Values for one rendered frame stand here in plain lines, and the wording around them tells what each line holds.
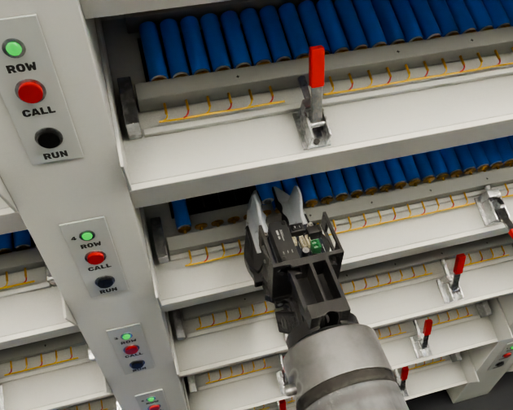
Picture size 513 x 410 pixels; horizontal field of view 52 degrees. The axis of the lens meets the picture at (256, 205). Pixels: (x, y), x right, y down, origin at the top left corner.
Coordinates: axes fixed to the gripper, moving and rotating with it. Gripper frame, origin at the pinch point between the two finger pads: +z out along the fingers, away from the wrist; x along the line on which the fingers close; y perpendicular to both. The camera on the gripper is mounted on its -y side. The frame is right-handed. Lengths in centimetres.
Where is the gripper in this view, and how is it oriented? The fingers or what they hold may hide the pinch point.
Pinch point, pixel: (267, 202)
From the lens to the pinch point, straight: 62.7
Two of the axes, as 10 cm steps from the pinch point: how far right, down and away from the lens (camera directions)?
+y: 0.1, -6.5, -7.6
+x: -9.7, 1.9, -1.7
